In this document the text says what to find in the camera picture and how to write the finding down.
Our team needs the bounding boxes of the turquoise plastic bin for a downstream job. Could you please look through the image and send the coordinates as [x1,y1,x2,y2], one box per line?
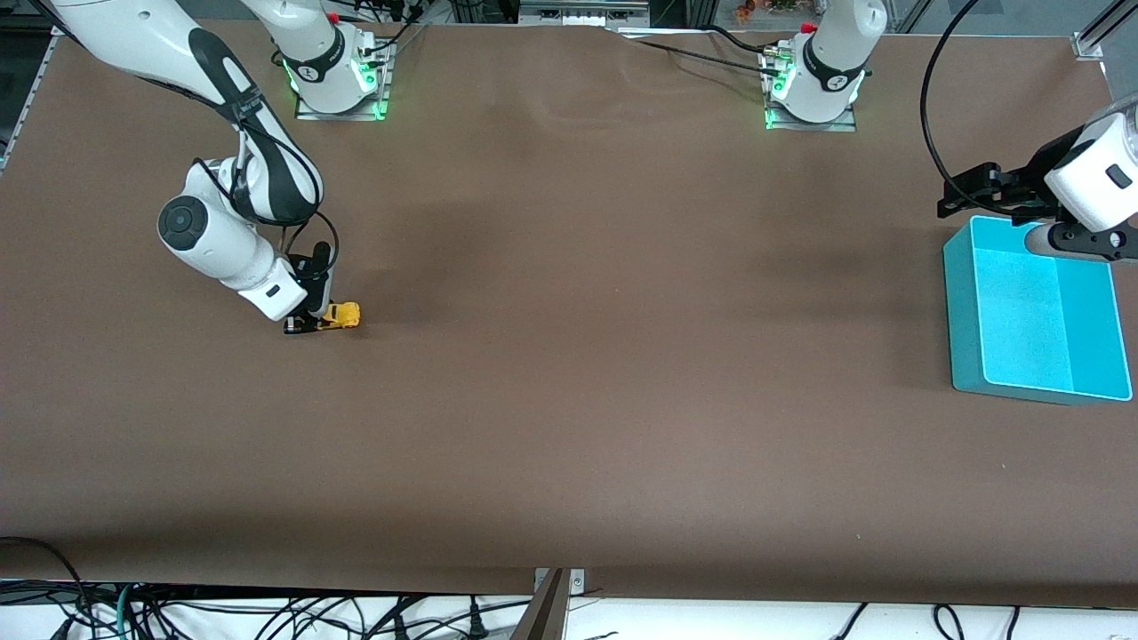
[942,215,1134,407]

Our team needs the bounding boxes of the brown table cover sheet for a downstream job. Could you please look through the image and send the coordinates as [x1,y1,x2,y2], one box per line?
[0,16,1138,610]

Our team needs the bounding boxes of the grey background device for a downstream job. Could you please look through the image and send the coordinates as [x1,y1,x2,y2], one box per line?
[518,0,652,28]

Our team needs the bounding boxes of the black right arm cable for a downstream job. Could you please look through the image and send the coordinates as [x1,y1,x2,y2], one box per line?
[227,89,341,278]

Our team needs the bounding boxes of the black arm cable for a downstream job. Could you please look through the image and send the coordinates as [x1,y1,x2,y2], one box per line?
[918,0,983,210]
[227,89,341,278]

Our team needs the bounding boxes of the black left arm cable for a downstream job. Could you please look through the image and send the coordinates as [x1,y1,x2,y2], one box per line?
[918,0,983,210]

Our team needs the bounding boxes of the aluminium frame profile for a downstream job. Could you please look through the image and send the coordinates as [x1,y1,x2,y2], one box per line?
[1074,0,1138,61]

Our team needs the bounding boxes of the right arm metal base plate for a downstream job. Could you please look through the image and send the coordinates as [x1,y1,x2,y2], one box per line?
[295,40,392,122]

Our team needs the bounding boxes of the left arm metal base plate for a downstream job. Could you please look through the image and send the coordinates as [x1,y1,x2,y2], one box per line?
[762,44,860,132]

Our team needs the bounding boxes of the black base cable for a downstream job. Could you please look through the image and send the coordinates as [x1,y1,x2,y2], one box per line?
[360,16,429,56]

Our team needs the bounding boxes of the short black table cable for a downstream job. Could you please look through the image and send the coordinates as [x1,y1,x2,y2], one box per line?
[702,24,774,54]

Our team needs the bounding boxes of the tangled black floor cables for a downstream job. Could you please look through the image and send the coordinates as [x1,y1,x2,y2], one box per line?
[133,587,534,640]

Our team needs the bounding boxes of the long black table cable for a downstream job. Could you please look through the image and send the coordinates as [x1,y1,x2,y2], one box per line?
[622,36,783,77]

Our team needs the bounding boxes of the black looping floor cable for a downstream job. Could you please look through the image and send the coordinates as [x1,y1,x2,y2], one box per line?
[0,536,90,640]

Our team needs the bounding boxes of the grey metal post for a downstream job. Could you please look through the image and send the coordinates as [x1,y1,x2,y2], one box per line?
[511,569,570,640]

